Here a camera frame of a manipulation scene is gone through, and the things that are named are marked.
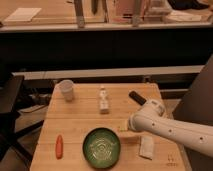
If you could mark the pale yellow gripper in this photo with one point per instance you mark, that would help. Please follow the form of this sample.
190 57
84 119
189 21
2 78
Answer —
123 127

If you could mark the green ceramic bowl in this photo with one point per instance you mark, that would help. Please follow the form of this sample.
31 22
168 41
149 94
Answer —
101 148

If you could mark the black office chair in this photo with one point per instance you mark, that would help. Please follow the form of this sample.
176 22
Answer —
9 96

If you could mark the small white bottle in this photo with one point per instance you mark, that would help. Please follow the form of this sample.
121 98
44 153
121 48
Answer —
103 101

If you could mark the white paper sheet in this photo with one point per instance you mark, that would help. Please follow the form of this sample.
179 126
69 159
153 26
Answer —
23 15

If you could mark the metal frame post left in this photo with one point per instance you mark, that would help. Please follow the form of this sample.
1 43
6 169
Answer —
79 13

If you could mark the white folded cloth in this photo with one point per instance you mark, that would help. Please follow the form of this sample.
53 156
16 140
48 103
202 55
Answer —
146 149

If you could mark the orange toy carrot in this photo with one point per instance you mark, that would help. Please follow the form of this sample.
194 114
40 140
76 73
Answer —
59 147

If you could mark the white paper cup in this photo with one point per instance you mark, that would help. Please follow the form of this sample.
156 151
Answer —
67 90

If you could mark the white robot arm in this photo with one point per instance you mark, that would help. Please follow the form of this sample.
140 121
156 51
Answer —
150 118

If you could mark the black rectangular remote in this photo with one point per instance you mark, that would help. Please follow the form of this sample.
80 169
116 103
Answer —
137 98

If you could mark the metal frame post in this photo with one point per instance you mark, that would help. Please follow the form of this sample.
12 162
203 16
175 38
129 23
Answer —
136 13
79 13

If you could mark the metal frame post right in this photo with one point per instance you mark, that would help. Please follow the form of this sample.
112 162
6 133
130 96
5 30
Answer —
136 13

